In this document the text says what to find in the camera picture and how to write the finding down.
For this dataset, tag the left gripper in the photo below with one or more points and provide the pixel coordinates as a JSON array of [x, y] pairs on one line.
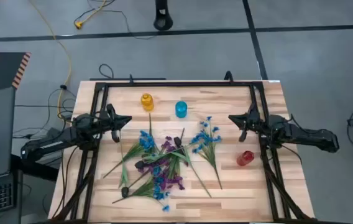
[[109, 121]]

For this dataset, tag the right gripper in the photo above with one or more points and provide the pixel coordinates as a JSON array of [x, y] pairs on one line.
[[252, 123]]

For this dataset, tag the blue artificial flower bunch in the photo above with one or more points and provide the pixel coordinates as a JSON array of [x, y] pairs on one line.
[[147, 141], [159, 195], [209, 141]]

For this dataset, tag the red ribbed glass vase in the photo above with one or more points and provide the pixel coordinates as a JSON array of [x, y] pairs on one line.
[[245, 158]]

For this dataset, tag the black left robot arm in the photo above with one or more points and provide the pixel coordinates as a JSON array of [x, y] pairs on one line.
[[55, 144]]

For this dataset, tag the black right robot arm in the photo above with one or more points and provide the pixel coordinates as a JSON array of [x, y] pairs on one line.
[[307, 135]]

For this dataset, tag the yellow glass vase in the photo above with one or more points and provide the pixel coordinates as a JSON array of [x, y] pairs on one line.
[[147, 102]]

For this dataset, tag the teal glass vase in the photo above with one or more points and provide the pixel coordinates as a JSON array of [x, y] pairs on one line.
[[181, 109]]

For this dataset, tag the black stand base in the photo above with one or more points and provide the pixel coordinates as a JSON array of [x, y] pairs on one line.
[[163, 21]]

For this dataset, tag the black aluminium table frame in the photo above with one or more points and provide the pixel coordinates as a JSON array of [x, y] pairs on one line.
[[179, 84]]

